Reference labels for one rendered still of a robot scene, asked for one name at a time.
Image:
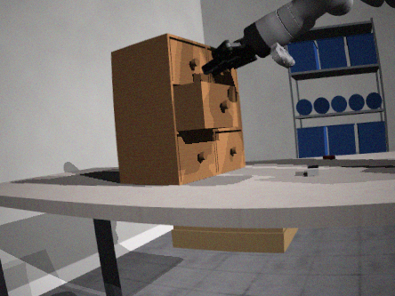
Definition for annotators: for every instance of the small wooden chest of drawers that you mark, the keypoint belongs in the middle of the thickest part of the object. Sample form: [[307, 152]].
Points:
[[147, 147]]

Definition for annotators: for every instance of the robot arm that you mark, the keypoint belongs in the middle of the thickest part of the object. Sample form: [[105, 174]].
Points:
[[280, 27]]

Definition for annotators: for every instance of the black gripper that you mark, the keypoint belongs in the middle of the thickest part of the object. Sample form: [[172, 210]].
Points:
[[242, 52]]

